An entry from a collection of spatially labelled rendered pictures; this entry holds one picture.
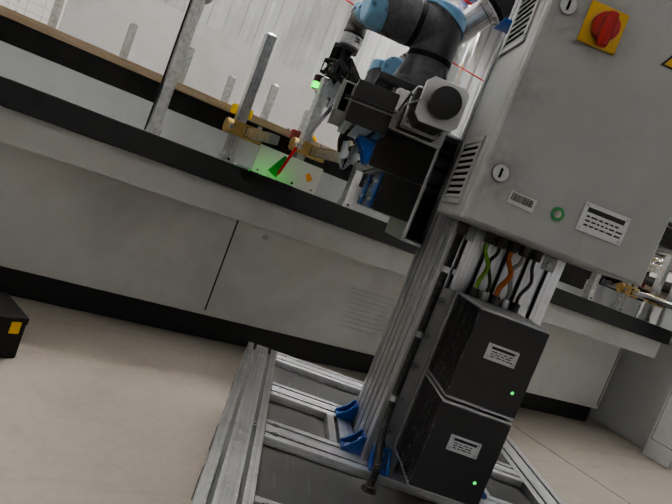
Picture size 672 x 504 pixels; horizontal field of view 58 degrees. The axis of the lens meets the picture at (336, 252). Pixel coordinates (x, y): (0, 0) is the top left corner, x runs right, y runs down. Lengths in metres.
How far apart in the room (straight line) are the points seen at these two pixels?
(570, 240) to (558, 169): 0.12
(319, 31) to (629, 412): 7.85
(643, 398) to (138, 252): 3.05
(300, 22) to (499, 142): 9.25
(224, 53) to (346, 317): 7.35
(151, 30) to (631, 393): 7.57
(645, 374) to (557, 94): 3.21
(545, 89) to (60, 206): 1.69
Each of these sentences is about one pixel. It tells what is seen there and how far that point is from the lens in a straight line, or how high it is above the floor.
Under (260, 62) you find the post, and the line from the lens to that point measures 2.15.
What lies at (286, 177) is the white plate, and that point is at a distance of 2.20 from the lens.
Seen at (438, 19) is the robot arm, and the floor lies 1.22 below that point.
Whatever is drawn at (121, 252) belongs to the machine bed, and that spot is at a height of 0.26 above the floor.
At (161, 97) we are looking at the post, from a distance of 2.07.
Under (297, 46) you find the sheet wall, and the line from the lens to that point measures 10.18.
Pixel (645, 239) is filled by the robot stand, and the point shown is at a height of 0.84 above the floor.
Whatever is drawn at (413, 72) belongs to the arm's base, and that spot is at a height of 1.07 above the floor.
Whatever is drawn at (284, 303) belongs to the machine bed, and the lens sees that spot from 2.57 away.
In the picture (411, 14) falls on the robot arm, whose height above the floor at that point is 1.20.
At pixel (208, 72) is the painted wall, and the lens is 9.59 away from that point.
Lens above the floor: 0.72
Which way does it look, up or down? 5 degrees down
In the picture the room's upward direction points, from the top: 21 degrees clockwise
